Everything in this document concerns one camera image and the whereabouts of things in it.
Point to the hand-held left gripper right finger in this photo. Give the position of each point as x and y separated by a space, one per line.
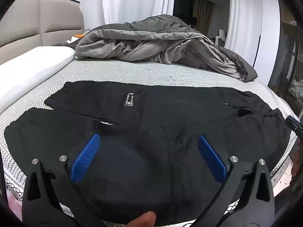
211 158

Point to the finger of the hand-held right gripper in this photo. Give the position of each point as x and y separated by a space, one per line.
294 124

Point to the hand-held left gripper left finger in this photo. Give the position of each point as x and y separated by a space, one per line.
84 158

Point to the black pants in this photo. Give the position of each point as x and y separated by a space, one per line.
142 123

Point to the person's left hand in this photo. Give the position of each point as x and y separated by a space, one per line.
143 220

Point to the white crumpled clothes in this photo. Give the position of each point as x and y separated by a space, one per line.
296 87

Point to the dark glass-door wardrobe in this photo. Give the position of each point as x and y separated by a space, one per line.
284 63

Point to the honeycomb pattern mattress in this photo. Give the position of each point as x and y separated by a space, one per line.
106 72

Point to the white pillow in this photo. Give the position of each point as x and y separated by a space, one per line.
30 68

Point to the white chair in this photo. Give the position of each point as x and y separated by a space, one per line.
221 36

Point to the small orange white object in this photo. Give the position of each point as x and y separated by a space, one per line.
77 36

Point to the grey duvet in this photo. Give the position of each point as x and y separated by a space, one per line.
153 45

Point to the brown curtain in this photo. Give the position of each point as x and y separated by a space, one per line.
202 14

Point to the beige padded headboard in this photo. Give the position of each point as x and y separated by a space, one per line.
47 16

